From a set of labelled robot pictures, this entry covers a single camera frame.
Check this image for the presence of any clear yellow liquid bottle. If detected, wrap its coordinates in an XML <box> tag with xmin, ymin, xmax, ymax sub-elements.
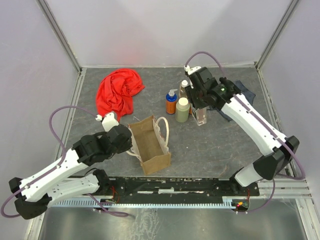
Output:
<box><xmin>178</xmin><ymin>80</ymin><xmax>189</xmax><ymax>98</ymax></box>

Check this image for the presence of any square clear dark-cap bottle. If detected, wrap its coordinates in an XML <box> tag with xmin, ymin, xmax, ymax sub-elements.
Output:
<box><xmin>194</xmin><ymin>107</ymin><xmax>207</xmax><ymax>126</ymax></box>

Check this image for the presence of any white cap cream bottle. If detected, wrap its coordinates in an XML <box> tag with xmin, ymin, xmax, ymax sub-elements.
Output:
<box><xmin>175</xmin><ymin>97</ymin><xmax>190</xmax><ymax>123</ymax></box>

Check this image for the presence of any printed canvas tote bag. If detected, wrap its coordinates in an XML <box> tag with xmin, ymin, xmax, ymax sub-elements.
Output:
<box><xmin>127</xmin><ymin>116</ymin><xmax>171</xmax><ymax>175</ymax></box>

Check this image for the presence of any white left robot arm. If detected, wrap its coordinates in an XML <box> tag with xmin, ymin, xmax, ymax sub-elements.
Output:
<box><xmin>9</xmin><ymin>124</ymin><xmax>132</xmax><ymax>220</ymax></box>

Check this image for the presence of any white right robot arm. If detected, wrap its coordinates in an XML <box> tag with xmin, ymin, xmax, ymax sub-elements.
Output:
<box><xmin>184</xmin><ymin>66</ymin><xmax>300</xmax><ymax>187</ymax></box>

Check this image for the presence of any red cloth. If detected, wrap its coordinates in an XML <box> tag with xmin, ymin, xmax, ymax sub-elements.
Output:
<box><xmin>95</xmin><ymin>68</ymin><xmax>145</xmax><ymax>121</ymax></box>

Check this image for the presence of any dark blue cloth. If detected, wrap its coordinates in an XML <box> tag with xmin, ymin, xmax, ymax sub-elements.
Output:
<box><xmin>208</xmin><ymin>79</ymin><xmax>256</xmax><ymax>123</ymax></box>

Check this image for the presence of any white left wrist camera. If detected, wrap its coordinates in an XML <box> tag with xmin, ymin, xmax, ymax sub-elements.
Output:
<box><xmin>95</xmin><ymin>111</ymin><xmax>119</xmax><ymax>132</ymax></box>

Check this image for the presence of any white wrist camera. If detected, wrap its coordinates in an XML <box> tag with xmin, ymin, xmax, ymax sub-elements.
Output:
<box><xmin>95</xmin><ymin>111</ymin><xmax>119</xmax><ymax>132</ymax></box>
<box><xmin>183</xmin><ymin>65</ymin><xmax>202</xmax><ymax>76</ymax></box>

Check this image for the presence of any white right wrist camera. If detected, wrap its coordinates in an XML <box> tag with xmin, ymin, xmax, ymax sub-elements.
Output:
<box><xmin>183</xmin><ymin>65</ymin><xmax>202</xmax><ymax>76</ymax></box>

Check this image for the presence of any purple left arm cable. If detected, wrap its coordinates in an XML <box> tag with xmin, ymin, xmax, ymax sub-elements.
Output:
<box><xmin>0</xmin><ymin>105</ymin><xmax>103</xmax><ymax>218</ymax></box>

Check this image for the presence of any light blue cable duct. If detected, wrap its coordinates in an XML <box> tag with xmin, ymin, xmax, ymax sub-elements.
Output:
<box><xmin>52</xmin><ymin>196</ymin><xmax>236</xmax><ymax>210</ymax></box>

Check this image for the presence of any right aluminium frame post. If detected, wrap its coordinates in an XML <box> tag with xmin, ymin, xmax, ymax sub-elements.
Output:
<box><xmin>255</xmin><ymin>0</ymin><xmax>301</xmax><ymax>71</ymax></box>

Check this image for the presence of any aluminium frame post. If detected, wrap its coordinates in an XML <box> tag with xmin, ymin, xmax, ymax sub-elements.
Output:
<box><xmin>255</xmin><ymin>0</ymin><xmax>301</xmax><ymax>71</ymax></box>
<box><xmin>36</xmin><ymin>0</ymin><xmax>82</xmax><ymax>72</ymax></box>

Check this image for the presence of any left aluminium frame post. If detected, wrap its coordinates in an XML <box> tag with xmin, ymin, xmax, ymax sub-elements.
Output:
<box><xmin>36</xmin><ymin>0</ymin><xmax>82</xmax><ymax>72</ymax></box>

